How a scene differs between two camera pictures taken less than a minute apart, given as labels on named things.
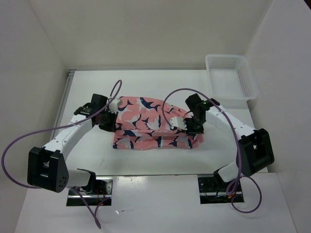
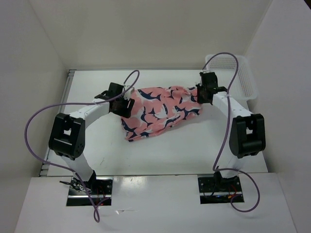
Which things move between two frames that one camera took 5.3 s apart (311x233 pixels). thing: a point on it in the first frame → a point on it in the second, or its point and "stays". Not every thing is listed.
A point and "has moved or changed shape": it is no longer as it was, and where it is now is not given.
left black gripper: [111, 126] → [126, 112]
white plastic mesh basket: [231, 77] stays
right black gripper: [189, 130] → [200, 99]
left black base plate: [100, 188] stays
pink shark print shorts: [144, 124] has moved or changed shape
